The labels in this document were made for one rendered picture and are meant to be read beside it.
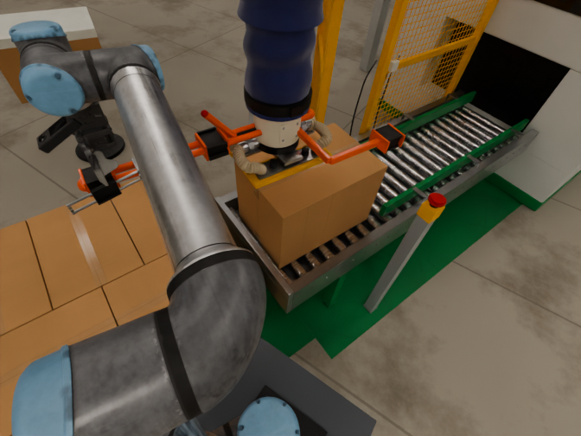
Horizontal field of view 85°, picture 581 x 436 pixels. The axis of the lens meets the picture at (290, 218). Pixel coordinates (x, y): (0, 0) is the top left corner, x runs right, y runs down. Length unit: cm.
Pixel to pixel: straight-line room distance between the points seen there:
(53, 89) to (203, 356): 55
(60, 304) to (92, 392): 142
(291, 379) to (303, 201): 67
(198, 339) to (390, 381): 181
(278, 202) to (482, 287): 174
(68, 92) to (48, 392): 52
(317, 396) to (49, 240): 148
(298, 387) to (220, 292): 89
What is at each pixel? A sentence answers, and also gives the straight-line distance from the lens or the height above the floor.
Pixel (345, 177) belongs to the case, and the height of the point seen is 95.
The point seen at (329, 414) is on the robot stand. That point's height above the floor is 75.
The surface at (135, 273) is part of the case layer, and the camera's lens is 170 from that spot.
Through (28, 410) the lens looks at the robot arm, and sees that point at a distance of 37.
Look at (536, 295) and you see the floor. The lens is 283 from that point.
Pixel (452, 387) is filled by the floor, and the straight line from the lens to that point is 223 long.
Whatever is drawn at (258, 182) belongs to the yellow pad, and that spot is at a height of 114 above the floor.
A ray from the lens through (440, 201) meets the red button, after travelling 138.
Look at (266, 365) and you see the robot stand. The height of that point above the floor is 75.
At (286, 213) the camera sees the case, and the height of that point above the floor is 95.
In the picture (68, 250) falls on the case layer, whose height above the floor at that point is 54.
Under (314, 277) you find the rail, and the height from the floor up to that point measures 60.
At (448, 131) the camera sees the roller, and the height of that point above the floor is 53.
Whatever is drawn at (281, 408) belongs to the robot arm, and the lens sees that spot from 91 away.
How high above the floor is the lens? 193
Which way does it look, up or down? 51 degrees down
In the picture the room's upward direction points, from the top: 6 degrees clockwise
